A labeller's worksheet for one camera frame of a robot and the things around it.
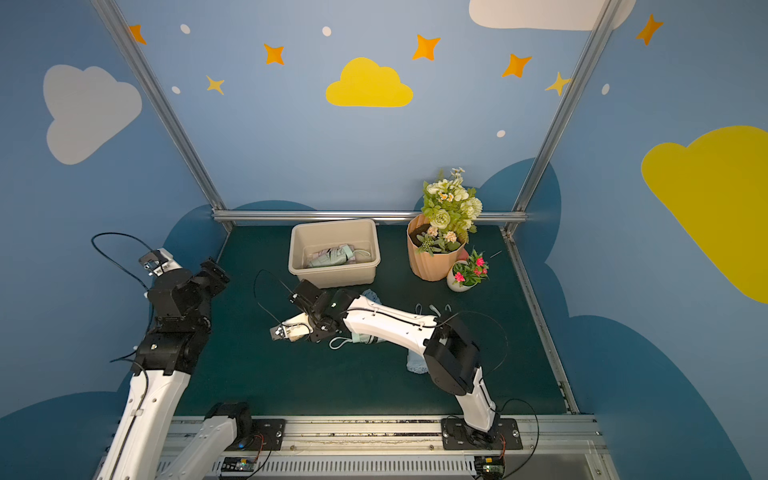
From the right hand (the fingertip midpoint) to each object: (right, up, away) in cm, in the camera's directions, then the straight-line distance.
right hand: (315, 309), depth 83 cm
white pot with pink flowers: (+44, +9, +8) cm, 46 cm away
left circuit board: (-16, -37, -11) cm, 41 cm away
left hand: (-23, +13, -15) cm, 31 cm away
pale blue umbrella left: (+29, -16, +1) cm, 33 cm away
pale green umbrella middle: (+36, -3, +13) cm, 39 cm away
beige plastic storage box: (+11, +23, +28) cm, 38 cm away
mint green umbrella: (+1, +15, +21) cm, 26 cm away
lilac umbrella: (-7, +15, +28) cm, 32 cm away
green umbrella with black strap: (+11, -10, +7) cm, 16 cm away
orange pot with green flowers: (+36, +21, +11) cm, 43 cm away
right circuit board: (+46, -38, -10) cm, 60 cm away
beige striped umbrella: (-1, -2, -14) cm, 14 cm away
